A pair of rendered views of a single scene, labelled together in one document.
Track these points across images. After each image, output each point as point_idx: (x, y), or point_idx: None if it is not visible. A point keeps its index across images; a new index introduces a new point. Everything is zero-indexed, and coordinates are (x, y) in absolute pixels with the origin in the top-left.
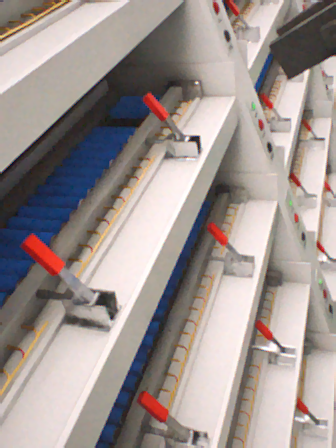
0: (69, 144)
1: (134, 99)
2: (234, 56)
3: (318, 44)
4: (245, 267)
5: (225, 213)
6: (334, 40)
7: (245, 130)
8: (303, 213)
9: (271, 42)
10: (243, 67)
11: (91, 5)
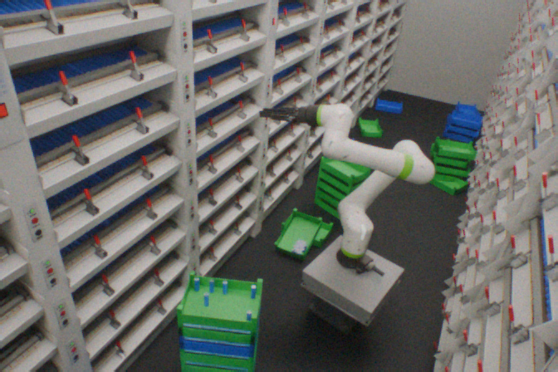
0: None
1: (237, 95)
2: (267, 99)
3: (265, 115)
4: (242, 149)
5: (245, 136)
6: (266, 115)
7: (261, 118)
8: (271, 152)
9: (259, 110)
10: (269, 102)
11: (238, 80)
